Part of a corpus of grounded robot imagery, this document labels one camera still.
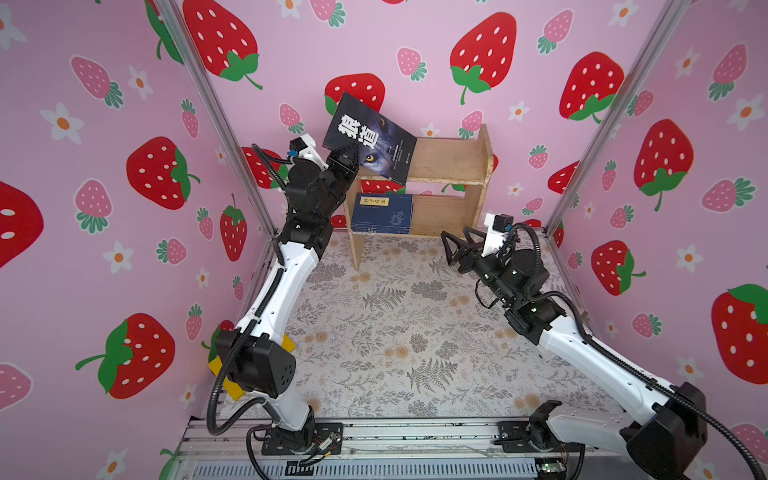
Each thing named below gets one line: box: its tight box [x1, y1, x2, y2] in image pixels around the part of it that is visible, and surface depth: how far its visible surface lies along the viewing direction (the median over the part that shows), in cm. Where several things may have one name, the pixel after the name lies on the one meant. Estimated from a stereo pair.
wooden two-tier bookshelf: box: [344, 124, 494, 271], surface depth 83 cm
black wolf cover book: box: [322, 92, 418, 186], surface depth 70 cm
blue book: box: [351, 193, 414, 235], surface depth 93 cm
